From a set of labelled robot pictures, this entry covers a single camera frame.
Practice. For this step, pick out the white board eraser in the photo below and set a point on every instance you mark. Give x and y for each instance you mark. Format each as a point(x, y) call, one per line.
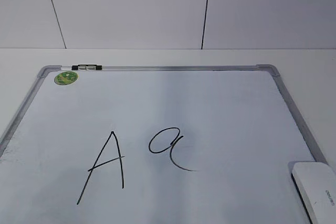
point(315, 183)

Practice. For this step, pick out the black and white marker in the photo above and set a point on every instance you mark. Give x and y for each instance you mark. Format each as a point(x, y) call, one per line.
point(83, 67)

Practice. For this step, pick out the round green magnet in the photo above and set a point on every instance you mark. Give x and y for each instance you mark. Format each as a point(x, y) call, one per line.
point(66, 78)

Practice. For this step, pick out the white board with grey frame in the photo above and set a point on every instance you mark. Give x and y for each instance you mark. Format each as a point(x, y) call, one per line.
point(156, 145)

